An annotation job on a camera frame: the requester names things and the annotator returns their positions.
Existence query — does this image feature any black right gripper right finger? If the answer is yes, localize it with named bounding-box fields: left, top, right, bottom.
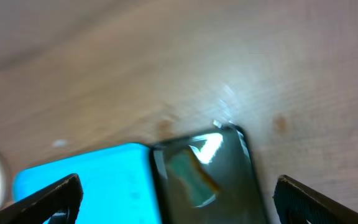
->
left=273, top=175, right=358, bottom=224

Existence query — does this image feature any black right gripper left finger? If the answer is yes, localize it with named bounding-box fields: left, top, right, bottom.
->
left=0, top=174, right=83, bottom=224

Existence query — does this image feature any green yellow sponge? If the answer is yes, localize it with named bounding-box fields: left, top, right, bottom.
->
left=168, top=148, right=220, bottom=208

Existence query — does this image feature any teal plastic tray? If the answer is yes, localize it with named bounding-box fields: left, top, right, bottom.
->
left=12, top=143, right=162, bottom=224

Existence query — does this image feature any black water tray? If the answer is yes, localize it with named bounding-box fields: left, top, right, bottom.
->
left=149, top=124, right=269, bottom=223

